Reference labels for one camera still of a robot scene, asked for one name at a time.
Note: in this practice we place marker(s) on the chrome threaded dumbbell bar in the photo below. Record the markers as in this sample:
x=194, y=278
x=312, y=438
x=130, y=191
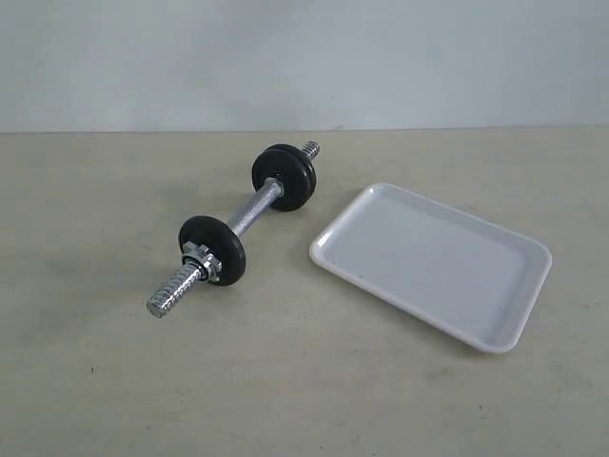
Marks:
x=199, y=264

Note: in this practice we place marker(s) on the white rectangular plastic tray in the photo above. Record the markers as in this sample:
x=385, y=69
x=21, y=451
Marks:
x=469, y=278

